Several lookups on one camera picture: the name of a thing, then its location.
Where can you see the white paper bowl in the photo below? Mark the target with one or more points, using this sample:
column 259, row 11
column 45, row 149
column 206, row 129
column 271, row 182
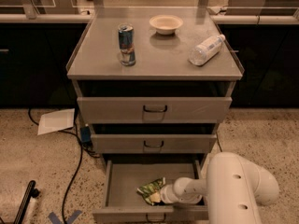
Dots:
column 165, row 24

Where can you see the grey bottom drawer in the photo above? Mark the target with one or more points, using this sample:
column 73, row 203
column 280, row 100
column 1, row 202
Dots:
column 121, row 202

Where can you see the clear plastic water bottle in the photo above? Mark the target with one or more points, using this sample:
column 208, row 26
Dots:
column 206, row 50

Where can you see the grey drawer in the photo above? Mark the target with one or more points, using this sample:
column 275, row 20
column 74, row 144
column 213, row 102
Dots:
column 153, row 109
column 153, row 143
column 121, row 202

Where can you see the green jalapeno chip bag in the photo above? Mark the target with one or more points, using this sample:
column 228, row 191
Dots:
column 154, row 186

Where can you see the blue energy drink can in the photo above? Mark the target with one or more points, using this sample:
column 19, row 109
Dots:
column 126, row 43

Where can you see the grey drawer cabinet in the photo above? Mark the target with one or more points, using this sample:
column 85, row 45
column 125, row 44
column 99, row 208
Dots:
column 161, row 68

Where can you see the blue power adapter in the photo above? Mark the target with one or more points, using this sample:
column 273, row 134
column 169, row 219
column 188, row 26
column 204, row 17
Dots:
column 85, row 135

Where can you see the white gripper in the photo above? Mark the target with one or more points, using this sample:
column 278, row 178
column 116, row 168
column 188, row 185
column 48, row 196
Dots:
column 166, row 194

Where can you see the white paper sheet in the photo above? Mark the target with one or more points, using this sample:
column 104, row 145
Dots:
column 56, row 121

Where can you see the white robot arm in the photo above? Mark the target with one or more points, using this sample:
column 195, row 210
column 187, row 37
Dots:
column 234, row 187

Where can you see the grey middle drawer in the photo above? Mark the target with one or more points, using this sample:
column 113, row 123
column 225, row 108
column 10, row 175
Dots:
column 153, row 143

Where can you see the black stand foot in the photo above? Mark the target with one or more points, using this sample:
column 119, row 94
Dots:
column 31, row 192

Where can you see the grey top drawer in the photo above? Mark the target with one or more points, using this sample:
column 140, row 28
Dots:
column 153, row 109

